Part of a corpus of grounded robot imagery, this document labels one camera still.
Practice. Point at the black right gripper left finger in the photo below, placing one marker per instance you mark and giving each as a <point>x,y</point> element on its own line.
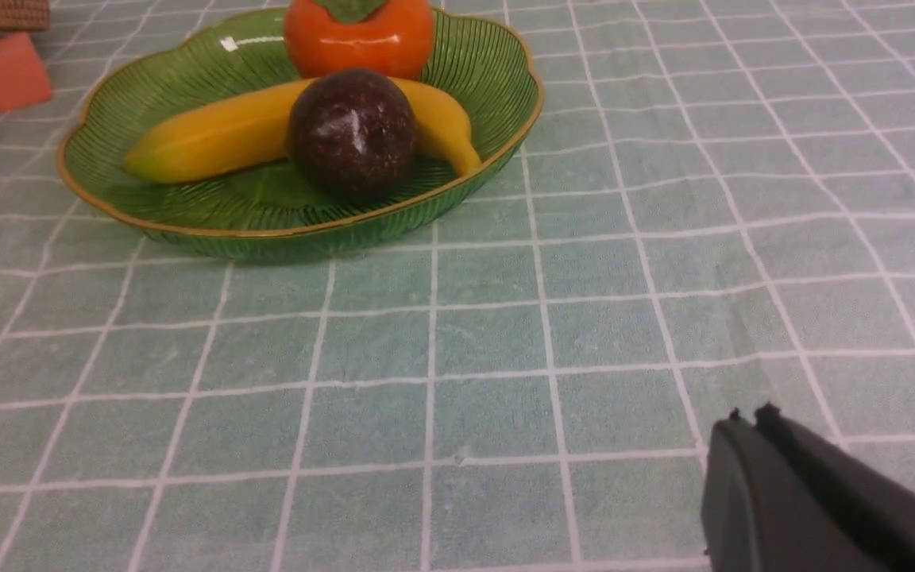
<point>757,515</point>

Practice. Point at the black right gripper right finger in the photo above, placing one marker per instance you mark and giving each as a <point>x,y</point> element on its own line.
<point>875,512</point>

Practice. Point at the purple mangosteen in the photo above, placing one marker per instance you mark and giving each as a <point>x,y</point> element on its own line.
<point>353,135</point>

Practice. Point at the orange persimmon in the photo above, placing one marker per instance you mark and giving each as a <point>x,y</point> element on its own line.
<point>394,38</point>

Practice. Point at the yellow banana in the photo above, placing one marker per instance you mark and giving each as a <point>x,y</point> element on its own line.
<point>249,130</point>

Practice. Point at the green checked tablecloth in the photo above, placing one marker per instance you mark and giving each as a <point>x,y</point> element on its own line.
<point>715,209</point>

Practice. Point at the green leaf-shaped glass plate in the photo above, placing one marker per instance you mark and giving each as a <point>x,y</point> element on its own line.
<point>270,212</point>

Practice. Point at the orange foam cube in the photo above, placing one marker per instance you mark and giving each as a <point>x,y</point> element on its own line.
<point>24,78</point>

